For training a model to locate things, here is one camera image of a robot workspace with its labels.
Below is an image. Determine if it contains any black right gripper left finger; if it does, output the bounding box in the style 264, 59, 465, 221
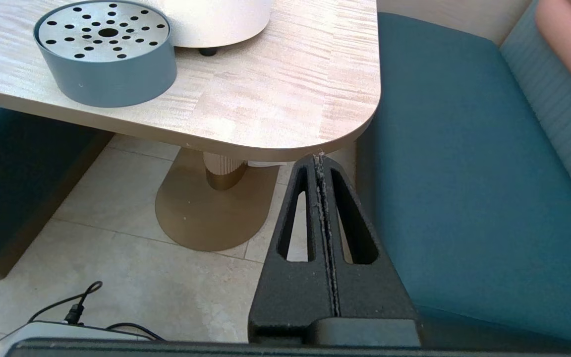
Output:
247, 154, 337, 346

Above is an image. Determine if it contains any dark blue bench seat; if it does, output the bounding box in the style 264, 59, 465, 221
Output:
355, 11, 571, 348
0, 102, 114, 281

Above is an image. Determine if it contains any large clear water dispenser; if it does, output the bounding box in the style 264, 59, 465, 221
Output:
157, 0, 272, 56

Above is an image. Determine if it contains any large blue perforated drip tray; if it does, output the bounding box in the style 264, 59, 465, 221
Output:
33, 0, 178, 108

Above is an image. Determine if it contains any grey-blue ribbed bench backrest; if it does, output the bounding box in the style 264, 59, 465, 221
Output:
501, 0, 571, 234

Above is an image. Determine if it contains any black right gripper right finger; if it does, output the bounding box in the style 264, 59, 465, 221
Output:
320, 157, 418, 319

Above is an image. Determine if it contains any ribbed beige table pedestal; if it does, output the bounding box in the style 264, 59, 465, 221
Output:
203, 151, 249, 191

